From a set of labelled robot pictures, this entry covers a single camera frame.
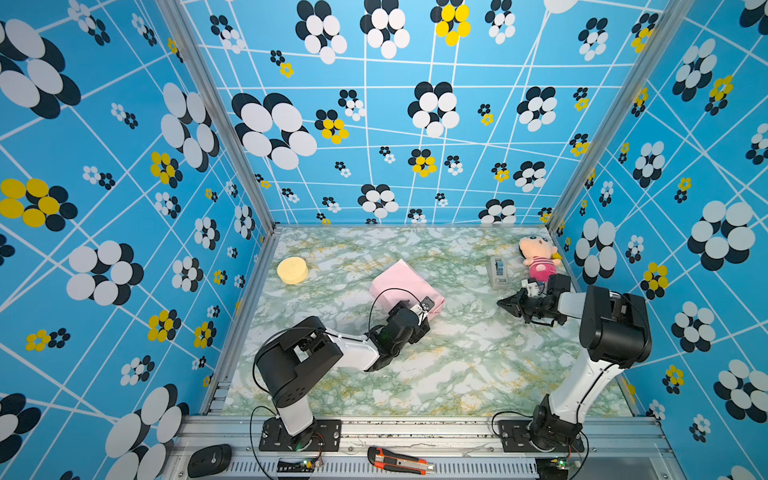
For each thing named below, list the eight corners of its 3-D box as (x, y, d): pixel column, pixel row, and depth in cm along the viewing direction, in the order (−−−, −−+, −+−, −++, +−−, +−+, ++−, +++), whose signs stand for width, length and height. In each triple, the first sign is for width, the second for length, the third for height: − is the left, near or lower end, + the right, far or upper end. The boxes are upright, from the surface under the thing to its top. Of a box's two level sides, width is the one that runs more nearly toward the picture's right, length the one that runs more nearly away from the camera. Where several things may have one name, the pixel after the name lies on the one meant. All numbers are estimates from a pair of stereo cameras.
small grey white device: (490, 288, 103) (494, 281, 99) (489, 262, 110) (492, 255, 107) (504, 290, 102) (508, 283, 99) (502, 264, 110) (506, 256, 106)
